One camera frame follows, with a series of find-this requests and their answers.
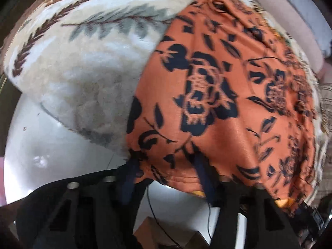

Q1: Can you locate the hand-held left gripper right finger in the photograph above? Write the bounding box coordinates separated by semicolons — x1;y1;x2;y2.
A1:
193;154;295;249

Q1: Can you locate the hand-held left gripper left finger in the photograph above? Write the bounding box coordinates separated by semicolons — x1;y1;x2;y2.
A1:
34;158;146;249

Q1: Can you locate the orange black floral cloth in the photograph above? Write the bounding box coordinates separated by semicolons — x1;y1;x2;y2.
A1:
126;0;325;218

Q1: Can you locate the brown cardboard box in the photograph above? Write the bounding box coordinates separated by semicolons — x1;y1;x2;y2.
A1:
133;216;211;249

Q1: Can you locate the beige leaf print blanket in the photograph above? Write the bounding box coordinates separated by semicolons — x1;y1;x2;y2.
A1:
0;0;331;205

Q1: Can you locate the pink bed sheet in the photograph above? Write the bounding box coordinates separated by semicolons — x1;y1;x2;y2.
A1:
253;0;332;83

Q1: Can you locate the grey pillow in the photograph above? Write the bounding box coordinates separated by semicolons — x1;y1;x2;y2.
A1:
267;0;332;55

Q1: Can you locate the thin black cable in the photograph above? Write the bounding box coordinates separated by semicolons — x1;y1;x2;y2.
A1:
146;184;182;248

